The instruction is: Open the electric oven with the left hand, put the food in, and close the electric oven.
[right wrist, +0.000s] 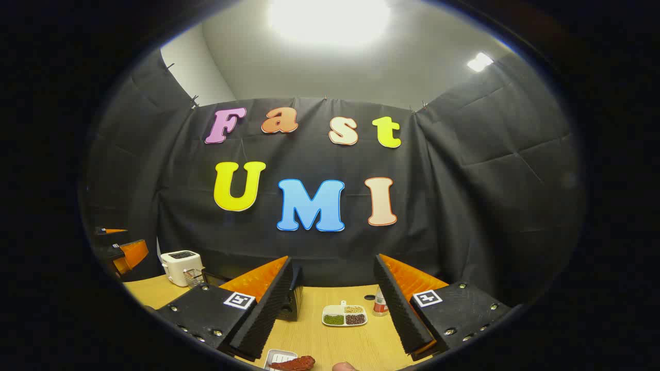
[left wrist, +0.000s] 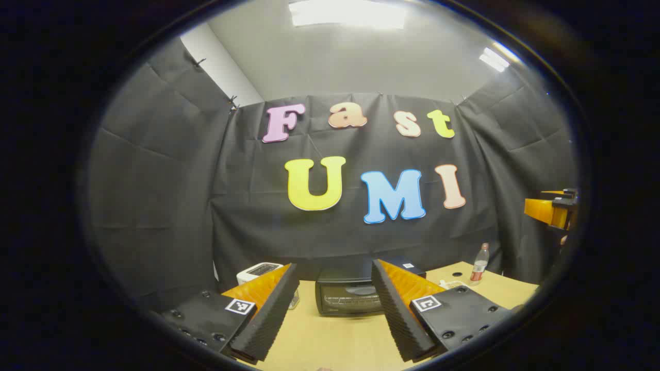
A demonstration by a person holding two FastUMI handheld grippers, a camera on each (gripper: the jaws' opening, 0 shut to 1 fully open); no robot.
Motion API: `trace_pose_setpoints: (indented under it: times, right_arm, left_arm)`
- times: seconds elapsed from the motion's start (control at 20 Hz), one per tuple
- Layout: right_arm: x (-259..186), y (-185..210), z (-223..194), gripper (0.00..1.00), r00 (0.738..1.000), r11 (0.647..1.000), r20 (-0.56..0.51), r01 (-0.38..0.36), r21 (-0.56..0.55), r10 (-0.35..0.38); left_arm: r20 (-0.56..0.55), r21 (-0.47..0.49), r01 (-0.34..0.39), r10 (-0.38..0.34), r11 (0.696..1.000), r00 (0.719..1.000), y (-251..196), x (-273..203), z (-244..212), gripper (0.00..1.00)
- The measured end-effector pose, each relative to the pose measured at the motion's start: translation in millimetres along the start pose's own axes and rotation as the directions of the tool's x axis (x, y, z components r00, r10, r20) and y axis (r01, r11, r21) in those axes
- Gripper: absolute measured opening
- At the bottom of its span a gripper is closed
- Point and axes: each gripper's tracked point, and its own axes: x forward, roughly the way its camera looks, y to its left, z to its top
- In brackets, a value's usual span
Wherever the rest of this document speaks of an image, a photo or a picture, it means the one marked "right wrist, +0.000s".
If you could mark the white divided bean dish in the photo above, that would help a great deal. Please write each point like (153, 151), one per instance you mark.
(344, 315)

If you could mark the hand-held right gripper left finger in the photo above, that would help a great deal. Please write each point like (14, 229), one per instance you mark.
(263, 314)

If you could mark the large ceiling light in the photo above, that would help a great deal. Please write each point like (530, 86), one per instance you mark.
(330, 20)

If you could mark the black electric oven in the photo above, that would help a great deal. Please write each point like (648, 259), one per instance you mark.
(291, 305)

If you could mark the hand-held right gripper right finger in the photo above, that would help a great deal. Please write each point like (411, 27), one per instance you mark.
(399, 309)

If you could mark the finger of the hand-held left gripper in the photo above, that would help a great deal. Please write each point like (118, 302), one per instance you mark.
(111, 238)
(135, 253)

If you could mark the clear bottle with red label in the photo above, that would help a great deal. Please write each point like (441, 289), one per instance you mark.
(380, 305)

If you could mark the white toaster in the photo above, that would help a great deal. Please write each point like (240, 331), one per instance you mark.
(175, 263)

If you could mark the small ceiling light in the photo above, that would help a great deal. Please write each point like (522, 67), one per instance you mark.
(479, 62)

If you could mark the white rectangular plate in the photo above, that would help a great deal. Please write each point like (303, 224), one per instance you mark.
(278, 356)

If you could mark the red-brown meat piece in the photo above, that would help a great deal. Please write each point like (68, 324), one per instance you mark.
(296, 364)

